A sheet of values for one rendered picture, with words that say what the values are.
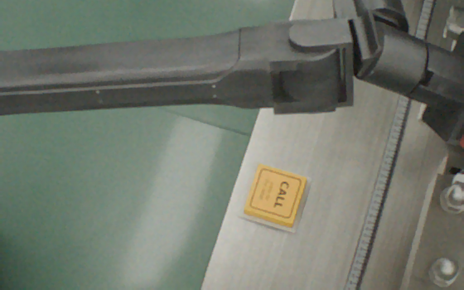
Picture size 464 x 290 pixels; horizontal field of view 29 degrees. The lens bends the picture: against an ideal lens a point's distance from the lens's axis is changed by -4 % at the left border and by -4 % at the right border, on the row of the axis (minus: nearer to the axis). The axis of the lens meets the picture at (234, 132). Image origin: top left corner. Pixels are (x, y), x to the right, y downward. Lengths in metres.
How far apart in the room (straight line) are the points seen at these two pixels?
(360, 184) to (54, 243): 1.09
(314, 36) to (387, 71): 0.07
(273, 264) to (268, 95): 0.46
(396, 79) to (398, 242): 0.48
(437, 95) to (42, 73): 0.37
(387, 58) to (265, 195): 0.48
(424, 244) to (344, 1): 0.38
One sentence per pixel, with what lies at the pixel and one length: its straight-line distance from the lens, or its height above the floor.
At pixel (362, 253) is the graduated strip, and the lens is 1.27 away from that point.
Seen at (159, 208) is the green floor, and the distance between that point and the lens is 2.20.
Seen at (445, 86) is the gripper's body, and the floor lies 1.36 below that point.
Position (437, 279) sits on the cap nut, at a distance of 1.12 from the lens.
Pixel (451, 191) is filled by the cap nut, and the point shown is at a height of 1.07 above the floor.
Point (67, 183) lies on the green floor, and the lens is 2.25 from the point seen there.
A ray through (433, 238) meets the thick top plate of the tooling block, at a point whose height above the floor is 1.03.
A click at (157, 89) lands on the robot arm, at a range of 0.83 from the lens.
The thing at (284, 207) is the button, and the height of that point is 0.92.
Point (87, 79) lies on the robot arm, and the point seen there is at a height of 1.37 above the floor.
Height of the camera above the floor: 2.13
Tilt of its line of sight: 72 degrees down
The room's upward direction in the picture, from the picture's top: straight up
